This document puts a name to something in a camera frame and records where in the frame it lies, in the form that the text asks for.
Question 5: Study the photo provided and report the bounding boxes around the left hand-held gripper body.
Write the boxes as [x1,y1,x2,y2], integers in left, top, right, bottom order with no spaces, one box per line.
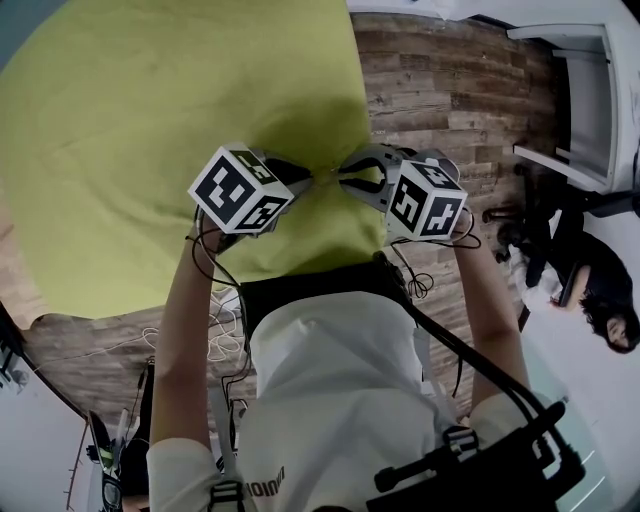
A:
[188,143,295,249]

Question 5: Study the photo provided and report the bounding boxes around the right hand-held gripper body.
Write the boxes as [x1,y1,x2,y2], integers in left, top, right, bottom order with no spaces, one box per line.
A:
[384,149,469,243]

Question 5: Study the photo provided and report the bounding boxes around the person's left forearm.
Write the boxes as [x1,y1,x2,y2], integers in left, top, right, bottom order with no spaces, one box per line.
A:
[149,227,241,446]

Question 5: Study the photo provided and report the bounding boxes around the person's right forearm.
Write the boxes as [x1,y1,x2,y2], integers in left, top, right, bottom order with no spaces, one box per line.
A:
[449,212,534,409]

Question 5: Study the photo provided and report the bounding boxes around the person's black trousers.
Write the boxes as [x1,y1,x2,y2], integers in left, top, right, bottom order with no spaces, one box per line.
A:
[239,259,411,346]

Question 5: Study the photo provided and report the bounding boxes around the green tablecloth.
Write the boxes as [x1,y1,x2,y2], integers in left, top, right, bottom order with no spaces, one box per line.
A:
[0,0,389,321]

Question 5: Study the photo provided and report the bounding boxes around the person's white t-shirt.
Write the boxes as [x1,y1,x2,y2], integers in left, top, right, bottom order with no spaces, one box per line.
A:
[144,289,556,512]

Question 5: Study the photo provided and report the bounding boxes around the white desk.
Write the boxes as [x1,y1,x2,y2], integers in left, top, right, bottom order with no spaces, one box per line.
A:
[507,22,640,196]

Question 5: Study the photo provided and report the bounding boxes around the black chest pack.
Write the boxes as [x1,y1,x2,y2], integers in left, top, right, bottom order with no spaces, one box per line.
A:
[367,399,586,512]

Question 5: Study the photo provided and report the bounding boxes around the thin black cable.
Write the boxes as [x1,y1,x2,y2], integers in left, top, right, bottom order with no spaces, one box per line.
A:
[184,219,251,301]
[389,234,481,301]

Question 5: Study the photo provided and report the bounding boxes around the thick black cable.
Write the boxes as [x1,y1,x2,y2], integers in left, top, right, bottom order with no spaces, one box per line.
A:
[372,249,566,441]

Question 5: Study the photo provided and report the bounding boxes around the white cable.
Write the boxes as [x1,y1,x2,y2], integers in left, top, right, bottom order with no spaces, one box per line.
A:
[142,289,251,364]

